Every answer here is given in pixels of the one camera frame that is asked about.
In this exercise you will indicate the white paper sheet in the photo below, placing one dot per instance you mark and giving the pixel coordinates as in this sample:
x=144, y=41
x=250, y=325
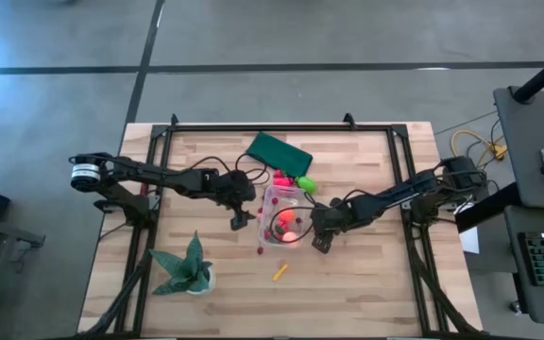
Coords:
x=469, y=238

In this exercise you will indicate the black round pole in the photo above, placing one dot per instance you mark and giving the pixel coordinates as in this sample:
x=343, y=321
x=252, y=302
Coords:
x=541, y=78

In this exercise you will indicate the pink toy fruit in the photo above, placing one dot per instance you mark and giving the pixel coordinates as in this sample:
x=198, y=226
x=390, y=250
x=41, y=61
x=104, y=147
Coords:
x=281, y=181

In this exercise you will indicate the green toy fruit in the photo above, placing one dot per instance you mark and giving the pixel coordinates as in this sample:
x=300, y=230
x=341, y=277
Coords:
x=307, y=184

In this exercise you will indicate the potted snake plant white pot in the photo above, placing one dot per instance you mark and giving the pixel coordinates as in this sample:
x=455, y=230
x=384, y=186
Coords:
x=189, y=271

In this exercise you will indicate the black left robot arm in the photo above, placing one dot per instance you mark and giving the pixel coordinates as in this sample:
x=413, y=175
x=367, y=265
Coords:
x=158, y=178

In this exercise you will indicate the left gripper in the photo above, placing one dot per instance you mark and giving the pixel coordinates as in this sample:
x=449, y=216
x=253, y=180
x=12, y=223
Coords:
x=236, y=189

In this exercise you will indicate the orange toy orange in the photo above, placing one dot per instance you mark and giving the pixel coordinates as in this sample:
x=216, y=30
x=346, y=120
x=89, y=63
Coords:
x=286, y=216

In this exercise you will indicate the clear plastic tupperware container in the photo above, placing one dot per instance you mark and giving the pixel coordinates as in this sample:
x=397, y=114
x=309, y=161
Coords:
x=295, y=198

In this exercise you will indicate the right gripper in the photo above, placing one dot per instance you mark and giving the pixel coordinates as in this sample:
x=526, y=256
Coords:
x=331, y=217

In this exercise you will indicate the folded green cloth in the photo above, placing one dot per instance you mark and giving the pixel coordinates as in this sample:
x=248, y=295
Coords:
x=279, y=153

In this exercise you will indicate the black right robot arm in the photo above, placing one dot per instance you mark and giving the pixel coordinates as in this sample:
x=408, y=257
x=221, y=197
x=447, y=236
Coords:
x=395, y=196

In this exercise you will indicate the black aluminium table frame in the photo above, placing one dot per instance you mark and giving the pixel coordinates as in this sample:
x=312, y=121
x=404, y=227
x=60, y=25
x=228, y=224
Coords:
x=277, y=127

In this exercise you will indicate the toy peach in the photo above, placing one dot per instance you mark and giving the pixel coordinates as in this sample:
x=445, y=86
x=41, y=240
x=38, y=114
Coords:
x=291, y=239

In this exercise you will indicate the grey side table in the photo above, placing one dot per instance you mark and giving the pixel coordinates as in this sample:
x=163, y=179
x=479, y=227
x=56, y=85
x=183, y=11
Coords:
x=532, y=141

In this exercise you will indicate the red toy strawberry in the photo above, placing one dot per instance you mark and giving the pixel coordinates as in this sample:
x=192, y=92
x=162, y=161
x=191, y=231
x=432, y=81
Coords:
x=280, y=228
x=267, y=234

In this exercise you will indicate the grey keyboard desk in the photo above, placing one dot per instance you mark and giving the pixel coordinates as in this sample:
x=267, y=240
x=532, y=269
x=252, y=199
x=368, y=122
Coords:
x=536, y=302

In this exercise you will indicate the black desk support bar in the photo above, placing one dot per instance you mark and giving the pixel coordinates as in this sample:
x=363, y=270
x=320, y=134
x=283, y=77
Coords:
x=489, y=208

